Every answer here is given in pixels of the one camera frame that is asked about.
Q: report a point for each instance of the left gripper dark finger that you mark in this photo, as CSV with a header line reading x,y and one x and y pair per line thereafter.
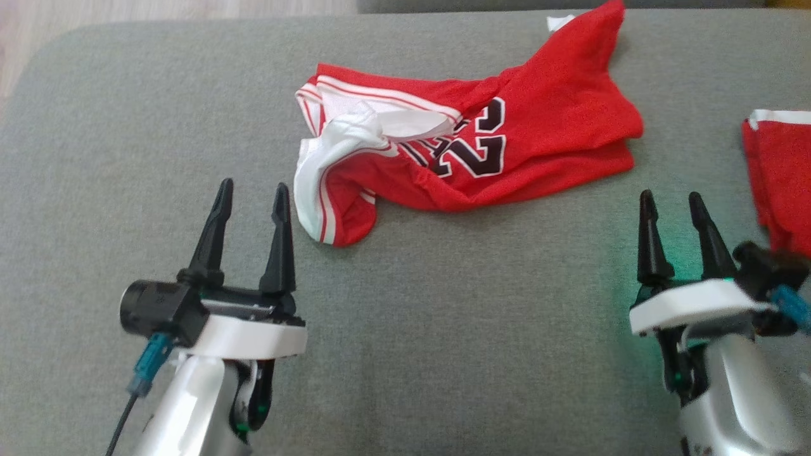
x,y
280,253
212,240

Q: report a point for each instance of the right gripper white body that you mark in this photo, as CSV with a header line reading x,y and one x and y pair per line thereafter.
x,y
690,304

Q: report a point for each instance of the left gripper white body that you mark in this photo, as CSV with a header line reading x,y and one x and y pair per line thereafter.
x,y
253,335

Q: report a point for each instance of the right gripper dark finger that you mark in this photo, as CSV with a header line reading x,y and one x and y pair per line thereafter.
x,y
715,253
652,253

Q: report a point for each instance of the red shorts with white stripe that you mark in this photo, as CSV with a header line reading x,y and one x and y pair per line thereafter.
x,y
782,177

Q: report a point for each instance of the red basketball jersey number 23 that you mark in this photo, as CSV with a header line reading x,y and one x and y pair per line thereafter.
x,y
557,126

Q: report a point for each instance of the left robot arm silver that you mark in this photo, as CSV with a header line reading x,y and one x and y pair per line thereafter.
x,y
184,411

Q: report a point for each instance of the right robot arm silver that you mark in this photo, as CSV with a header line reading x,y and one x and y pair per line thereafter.
x,y
741,392

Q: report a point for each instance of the yellow cushion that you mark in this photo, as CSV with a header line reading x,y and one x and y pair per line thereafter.
x,y
792,2

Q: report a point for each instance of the grey sofa back cushion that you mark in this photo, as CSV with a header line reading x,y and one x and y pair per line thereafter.
x,y
507,4

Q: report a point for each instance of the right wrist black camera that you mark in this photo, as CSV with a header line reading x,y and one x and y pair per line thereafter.
x,y
766,266

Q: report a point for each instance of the wrist black camera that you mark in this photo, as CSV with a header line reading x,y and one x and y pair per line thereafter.
x,y
766,266
158,310

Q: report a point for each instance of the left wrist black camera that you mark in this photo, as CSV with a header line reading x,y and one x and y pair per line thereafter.
x,y
158,310

